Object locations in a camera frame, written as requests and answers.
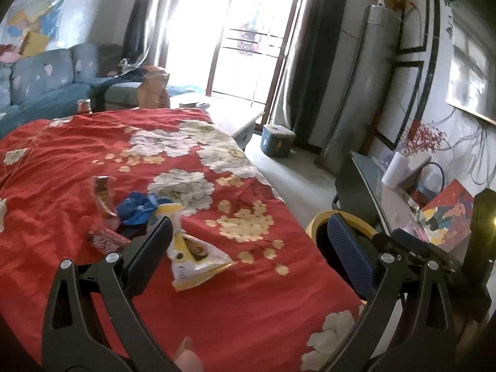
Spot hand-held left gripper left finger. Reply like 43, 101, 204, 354
41, 215, 183, 372

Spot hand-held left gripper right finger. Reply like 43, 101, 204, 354
300, 212, 458, 372

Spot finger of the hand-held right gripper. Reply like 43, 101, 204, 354
391, 228, 466, 276

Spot yellow white snack packet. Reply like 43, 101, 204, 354
166, 203, 237, 291

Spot yellow trash bin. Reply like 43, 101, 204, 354
305, 210, 378, 307

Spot colourful picture book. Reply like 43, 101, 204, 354
418, 180, 475, 246

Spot red snack wrapper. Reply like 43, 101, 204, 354
86, 221, 130, 254

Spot blue wrapper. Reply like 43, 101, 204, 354
116, 191, 173, 225

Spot glass top tv stand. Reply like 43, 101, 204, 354
332, 150, 496, 280

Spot paper towel roll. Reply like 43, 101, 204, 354
382, 151, 411, 187

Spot brown snack wrapper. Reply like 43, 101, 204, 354
92, 175, 119, 219

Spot red artificial flowers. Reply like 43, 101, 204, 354
401, 120, 446, 156

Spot red floral blanket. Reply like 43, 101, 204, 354
0, 108, 367, 372

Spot blue storage stool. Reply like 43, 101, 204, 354
261, 124, 296, 158

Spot brown paper bag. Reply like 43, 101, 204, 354
137, 70, 171, 109

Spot standing air conditioner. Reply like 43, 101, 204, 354
314, 3, 401, 175

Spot dark wide curtain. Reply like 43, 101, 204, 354
267, 0, 351, 152

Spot blue floral sofa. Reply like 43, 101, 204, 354
0, 42, 206, 140

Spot glass balcony door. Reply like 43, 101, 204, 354
157, 0, 311, 105

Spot dark slim curtain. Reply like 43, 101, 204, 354
122, 0, 187, 70

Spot yellow cushion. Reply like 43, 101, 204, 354
19, 31, 51, 59

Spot pink floral pillow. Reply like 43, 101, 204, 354
0, 42, 22, 63

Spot colourful country map poster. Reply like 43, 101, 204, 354
0, 0, 64, 47

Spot black cable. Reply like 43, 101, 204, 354
416, 161, 446, 194

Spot black wall frame decor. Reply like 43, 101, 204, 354
372, 0, 442, 152

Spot grey framed wall painting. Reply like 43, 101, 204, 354
445, 4, 496, 122

